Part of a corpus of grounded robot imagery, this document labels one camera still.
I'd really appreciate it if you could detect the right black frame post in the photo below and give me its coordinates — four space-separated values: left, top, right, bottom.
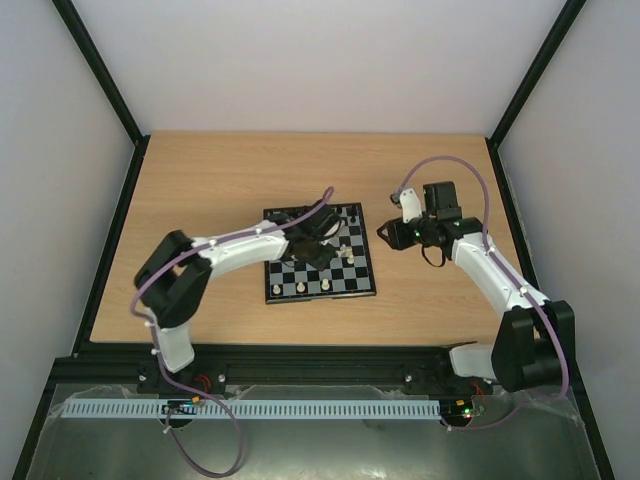
488 0 587 146

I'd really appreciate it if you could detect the black grey chessboard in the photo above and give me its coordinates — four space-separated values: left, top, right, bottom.
264 202 377 304

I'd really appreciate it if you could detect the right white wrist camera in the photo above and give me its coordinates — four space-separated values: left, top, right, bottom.
390 187 422 224

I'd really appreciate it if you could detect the purple cable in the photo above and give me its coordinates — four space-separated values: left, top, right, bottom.
129 186 249 475
397 154 571 432

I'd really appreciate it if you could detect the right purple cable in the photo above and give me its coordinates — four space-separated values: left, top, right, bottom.
397 154 571 432

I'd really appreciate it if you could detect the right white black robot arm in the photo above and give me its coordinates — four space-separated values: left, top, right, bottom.
377 181 574 392

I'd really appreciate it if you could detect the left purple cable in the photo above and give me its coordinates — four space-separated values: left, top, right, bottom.
129 186 249 475

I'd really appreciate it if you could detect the black frame post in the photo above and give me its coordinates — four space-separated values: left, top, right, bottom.
51 0 151 146
488 0 587 146

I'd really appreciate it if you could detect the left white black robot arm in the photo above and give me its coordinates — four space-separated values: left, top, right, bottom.
130 200 343 373

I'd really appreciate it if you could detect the white slotted cable duct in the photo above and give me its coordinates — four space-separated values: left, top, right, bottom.
61 399 441 421

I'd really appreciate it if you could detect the left black frame post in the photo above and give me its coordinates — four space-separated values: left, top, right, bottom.
51 0 151 146

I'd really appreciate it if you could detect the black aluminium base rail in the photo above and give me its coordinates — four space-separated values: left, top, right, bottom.
46 343 489 399

